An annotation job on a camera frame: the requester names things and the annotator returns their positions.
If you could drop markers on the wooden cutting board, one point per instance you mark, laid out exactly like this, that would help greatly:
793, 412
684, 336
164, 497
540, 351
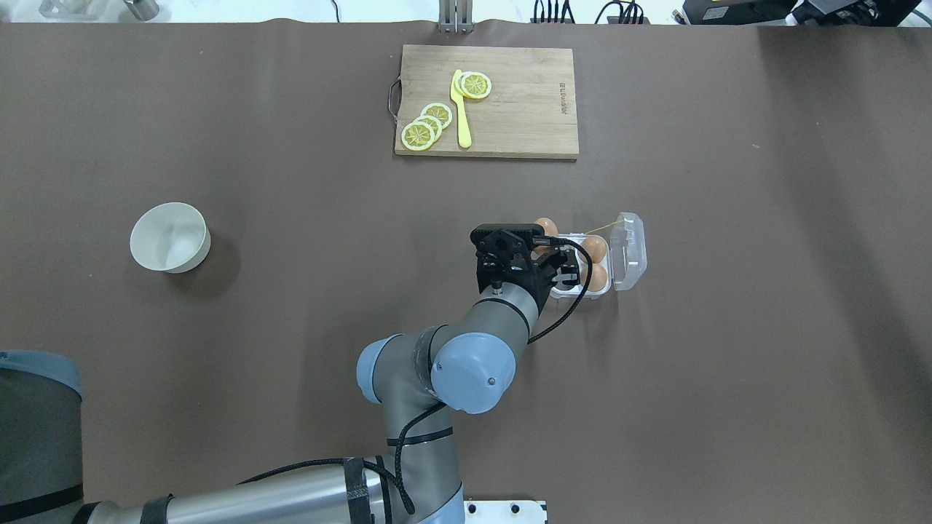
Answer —
531, 112

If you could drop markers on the black laptop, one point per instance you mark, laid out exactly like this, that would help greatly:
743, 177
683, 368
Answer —
735, 12

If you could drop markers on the brown egg from bowl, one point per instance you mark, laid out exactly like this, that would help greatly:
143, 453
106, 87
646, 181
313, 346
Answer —
548, 226

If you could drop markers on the aluminium frame post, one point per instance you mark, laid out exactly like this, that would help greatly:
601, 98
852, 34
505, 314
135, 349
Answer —
455, 17

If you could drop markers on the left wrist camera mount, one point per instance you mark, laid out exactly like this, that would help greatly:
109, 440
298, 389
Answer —
505, 246

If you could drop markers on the white bowl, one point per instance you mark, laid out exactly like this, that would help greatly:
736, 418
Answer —
171, 238

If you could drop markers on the clear plastic egg box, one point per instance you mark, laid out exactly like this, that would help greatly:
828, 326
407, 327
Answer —
619, 251

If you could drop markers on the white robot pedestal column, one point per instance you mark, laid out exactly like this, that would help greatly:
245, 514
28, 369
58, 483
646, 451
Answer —
505, 511

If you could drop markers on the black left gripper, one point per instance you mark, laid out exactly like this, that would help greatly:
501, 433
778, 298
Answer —
569, 274

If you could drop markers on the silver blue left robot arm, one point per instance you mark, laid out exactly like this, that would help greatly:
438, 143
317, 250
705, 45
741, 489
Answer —
418, 379

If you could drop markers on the lemon slice by knife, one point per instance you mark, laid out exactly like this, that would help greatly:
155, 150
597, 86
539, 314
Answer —
473, 85

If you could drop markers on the black stand beside laptop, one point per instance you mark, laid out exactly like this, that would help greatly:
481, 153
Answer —
861, 13

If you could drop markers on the brown egg in box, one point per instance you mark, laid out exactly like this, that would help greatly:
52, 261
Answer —
596, 247
598, 279

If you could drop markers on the small metal cup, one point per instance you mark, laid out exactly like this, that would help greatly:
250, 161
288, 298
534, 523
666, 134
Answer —
143, 10

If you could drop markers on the yellow plastic knife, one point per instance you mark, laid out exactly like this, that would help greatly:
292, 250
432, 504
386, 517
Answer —
464, 137

